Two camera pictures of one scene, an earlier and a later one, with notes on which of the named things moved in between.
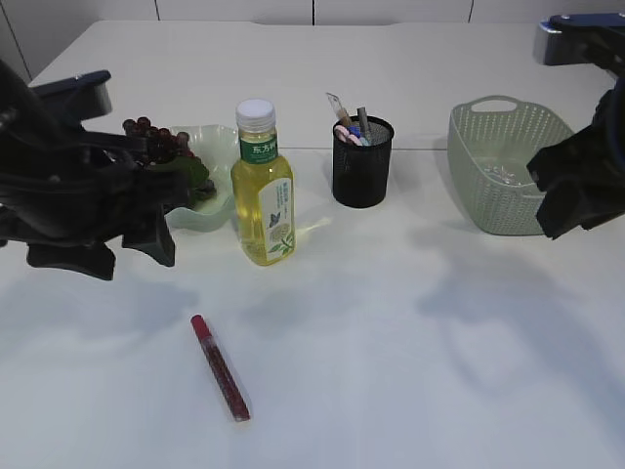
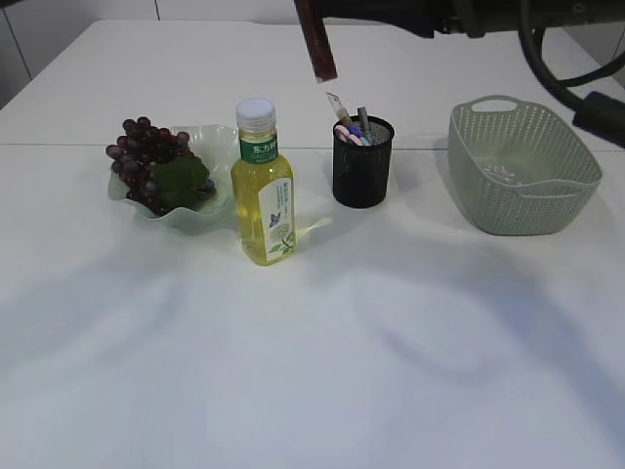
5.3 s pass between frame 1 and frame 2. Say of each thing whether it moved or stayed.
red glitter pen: moved
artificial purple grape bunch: stayed
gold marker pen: stayed
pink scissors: stayed
